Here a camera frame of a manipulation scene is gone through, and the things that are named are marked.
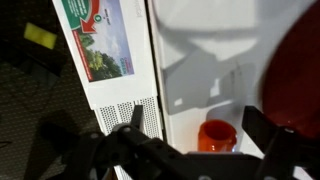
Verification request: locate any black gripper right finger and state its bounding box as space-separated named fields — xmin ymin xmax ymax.
xmin=241 ymin=105 xmax=320 ymax=180

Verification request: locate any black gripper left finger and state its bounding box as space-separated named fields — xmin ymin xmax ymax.
xmin=61 ymin=105 xmax=188 ymax=180

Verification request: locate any orange handled screwdriver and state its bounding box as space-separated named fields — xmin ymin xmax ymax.
xmin=197 ymin=119 xmax=238 ymax=154

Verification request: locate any dark red cap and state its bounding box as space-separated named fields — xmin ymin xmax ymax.
xmin=259 ymin=0 xmax=320 ymax=139

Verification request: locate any colourful landscape sticker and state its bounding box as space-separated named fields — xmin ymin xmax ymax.
xmin=60 ymin=0 xmax=135 ymax=83

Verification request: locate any yellow sticky note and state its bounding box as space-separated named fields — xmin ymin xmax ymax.
xmin=23 ymin=22 xmax=58 ymax=50

